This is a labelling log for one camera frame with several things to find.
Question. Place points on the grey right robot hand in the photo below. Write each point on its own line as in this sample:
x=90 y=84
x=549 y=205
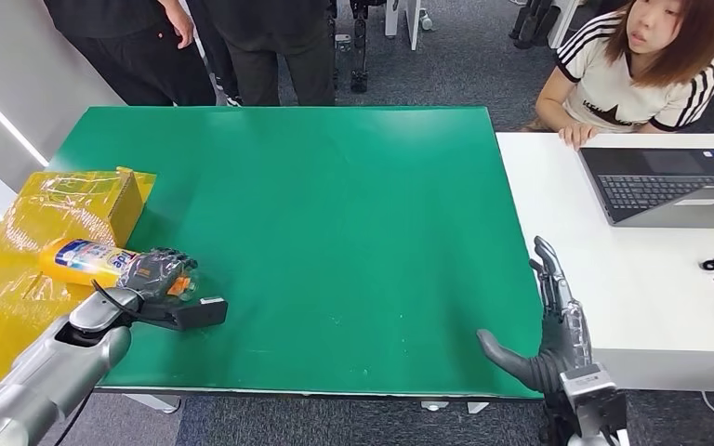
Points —
x=554 y=357

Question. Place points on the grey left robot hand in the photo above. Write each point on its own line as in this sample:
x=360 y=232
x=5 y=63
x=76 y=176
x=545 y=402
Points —
x=154 y=274

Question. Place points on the orange plastic bottle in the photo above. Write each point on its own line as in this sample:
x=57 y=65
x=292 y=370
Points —
x=80 y=261

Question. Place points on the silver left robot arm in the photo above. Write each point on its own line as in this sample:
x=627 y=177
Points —
x=55 y=369

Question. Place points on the white table foot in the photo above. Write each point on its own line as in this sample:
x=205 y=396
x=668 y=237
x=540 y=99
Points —
x=478 y=407
x=434 y=406

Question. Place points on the white desk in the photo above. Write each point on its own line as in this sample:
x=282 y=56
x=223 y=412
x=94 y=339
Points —
x=628 y=277

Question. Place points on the white table leg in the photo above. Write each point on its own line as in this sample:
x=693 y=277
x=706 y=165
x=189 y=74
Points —
x=157 y=403

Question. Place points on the yellow taped cardboard box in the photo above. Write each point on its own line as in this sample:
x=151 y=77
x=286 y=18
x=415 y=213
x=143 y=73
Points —
x=18 y=209

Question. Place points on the green table mat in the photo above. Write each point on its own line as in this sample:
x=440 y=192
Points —
x=332 y=215

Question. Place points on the grey open laptop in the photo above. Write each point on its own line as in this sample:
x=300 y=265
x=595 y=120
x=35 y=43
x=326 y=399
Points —
x=659 y=184

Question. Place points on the person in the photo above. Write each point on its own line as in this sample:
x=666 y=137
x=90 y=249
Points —
x=123 y=55
x=283 y=55
x=609 y=86

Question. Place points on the person's hand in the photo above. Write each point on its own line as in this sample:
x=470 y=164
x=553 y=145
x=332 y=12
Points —
x=576 y=134
x=179 y=26

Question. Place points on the black humanoid robot legs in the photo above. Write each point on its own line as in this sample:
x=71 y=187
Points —
x=358 y=43

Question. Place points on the white furniture leg with caster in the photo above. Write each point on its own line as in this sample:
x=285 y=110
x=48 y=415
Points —
x=412 y=21

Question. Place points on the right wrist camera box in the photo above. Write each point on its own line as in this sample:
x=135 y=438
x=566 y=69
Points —
x=594 y=397

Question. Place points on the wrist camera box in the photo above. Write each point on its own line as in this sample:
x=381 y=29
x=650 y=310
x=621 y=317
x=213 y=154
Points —
x=594 y=397
x=200 y=314

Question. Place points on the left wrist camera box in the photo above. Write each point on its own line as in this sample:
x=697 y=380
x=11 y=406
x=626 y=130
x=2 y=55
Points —
x=200 y=314

